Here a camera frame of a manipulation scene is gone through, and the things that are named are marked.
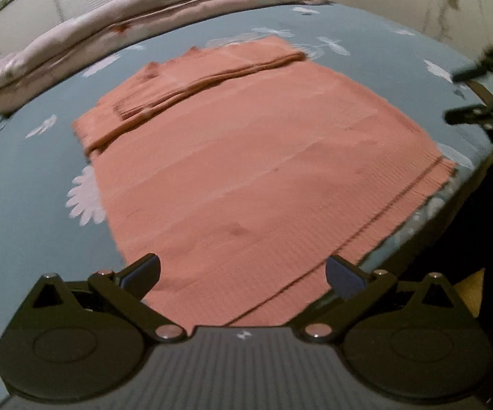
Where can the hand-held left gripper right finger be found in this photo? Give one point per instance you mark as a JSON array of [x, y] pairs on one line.
[[344, 277]]

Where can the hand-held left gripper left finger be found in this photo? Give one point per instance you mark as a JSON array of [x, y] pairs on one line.
[[144, 271]]

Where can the pink knit sweater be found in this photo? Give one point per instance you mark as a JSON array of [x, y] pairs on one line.
[[250, 171]]

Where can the dark phone with red case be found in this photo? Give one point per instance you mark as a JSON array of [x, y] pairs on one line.
[[479, 92]]

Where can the blue floral bed sheet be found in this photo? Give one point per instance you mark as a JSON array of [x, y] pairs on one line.
[[24, 230]]

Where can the folded pink floral quilt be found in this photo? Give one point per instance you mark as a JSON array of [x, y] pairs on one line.
[[101, 30]]

